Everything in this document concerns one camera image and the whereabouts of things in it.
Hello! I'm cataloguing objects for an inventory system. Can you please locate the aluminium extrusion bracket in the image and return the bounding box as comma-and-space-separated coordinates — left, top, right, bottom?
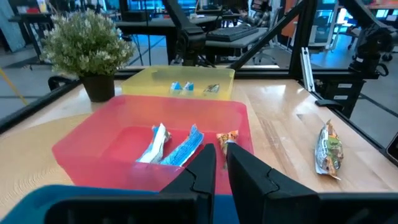
299, 46, 316, 93

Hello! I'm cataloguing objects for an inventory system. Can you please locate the black computer keyboard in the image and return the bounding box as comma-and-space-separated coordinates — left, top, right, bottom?
206, 24, 260, 43

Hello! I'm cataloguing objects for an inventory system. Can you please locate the green orange wrapper granola bar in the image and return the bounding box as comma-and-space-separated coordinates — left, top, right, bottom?
216, 129, 239, 170
314, 119, 345, 181

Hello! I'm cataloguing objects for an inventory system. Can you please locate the black diagonal frame brace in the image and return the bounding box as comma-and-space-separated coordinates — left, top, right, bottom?
229, 0, 307, 71

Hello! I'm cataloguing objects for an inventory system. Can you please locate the blue plastic bin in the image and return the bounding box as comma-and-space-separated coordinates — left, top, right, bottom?
0, 184, 241, 224

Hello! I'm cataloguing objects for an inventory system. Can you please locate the yellow translucent plastic bin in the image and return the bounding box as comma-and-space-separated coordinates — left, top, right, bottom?
121, 65, 236, 101

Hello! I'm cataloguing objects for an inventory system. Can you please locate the black background desk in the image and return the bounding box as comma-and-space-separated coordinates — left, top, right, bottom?
8, 12, 55, 65

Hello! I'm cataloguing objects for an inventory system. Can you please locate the orange partition panel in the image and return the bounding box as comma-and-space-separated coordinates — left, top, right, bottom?
281, 0, 300, 39

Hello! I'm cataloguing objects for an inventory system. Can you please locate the black table clamp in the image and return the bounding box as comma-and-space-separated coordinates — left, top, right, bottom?
47, 75, 80, 91

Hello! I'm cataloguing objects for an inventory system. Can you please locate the yellow hanging cable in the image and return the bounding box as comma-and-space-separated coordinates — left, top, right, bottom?
0, 67, 29, 106

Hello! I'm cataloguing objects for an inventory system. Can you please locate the black upright frame post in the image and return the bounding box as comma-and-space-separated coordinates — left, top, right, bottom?
288, 0, 318, 78

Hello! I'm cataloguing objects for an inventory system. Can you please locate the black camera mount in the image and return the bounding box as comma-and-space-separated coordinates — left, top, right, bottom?
385, 133, 398, 165

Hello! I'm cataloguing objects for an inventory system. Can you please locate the person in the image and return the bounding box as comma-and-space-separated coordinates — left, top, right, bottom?
245, 0, 274, 27

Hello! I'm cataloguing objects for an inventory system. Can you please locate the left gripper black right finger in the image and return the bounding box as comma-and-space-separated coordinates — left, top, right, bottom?
226, 142, 320, 224

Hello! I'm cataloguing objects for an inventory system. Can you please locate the green artificial potted plant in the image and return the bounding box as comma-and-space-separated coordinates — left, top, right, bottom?
42, 9, 135, 103

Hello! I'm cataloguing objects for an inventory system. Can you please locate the pink translucent plastic bin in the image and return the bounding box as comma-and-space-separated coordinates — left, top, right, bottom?
52, 95, 254, 195

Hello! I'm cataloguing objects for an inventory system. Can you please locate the blue white wrapper granola bar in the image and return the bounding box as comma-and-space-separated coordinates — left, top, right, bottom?
136, 123, 172, 165

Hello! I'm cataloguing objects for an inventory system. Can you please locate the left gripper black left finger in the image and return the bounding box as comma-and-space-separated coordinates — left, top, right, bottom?
159, 143, 218, 208

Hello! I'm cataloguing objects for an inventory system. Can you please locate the black office desk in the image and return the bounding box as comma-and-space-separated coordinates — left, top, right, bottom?
115, 14, 224, 65

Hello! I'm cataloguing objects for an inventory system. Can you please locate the green ninety calorie granola bar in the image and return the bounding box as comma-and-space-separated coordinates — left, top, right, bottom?
203, 83, 221, 95

